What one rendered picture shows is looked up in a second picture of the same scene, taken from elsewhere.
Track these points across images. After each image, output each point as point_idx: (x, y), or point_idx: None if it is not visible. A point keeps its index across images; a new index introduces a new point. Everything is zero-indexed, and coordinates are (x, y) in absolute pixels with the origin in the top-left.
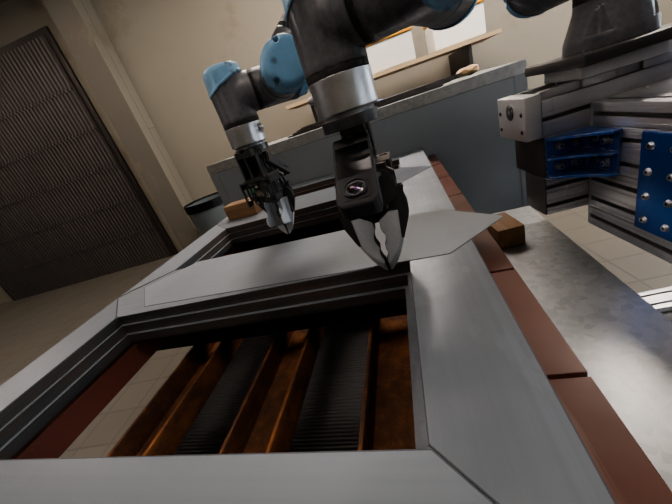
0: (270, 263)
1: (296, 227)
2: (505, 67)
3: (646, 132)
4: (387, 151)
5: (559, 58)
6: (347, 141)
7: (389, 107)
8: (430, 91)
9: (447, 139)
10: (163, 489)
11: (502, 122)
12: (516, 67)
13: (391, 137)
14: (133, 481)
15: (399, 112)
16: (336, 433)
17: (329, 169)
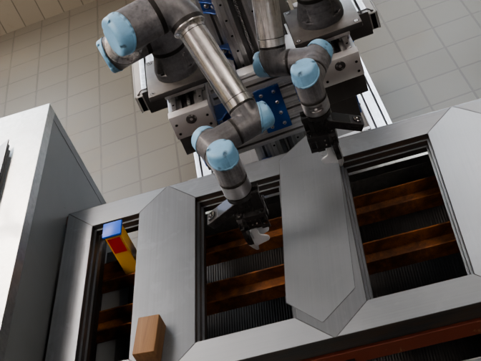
0: (316, 227)
1: (205, 286)
2: (48, 115)
3: (255, 92)
4: (51, 240)
5: (166, 84)
6: (328, 116)
7: (31, 195)
8: (37, 161)
9: (63, 196)
10: (452, 175)
11: (180, 129)
12: (50, 112)
13: (46, 223)
14: (453, 185)
15: (36, 194)
16: (384, 277)
17: (41, 301)
